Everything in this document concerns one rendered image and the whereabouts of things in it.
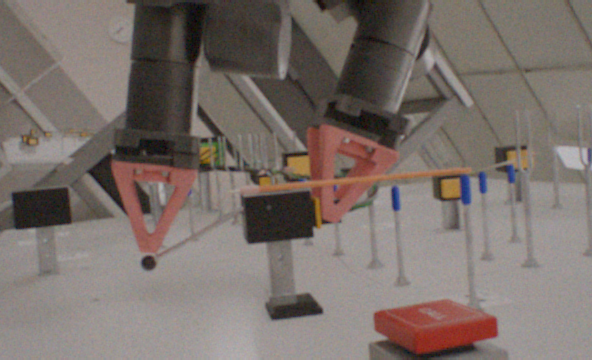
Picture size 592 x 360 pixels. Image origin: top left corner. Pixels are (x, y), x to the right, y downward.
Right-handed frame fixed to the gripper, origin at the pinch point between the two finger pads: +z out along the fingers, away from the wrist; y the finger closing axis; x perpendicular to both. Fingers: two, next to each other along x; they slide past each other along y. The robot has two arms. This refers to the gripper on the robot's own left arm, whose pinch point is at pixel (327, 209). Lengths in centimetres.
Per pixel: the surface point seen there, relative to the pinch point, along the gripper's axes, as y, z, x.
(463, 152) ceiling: 454, -69, -190
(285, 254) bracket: -0.9, 4.7, 2.4
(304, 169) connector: 50, -4, -6
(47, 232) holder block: 25.4, 13.4, 24.5
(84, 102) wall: 747, -14, 122
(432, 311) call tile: -23.1, 3.1, -2.2
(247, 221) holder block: -2.0, 3.0, 6.5
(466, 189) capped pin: -12.7, -4.8, -6.1
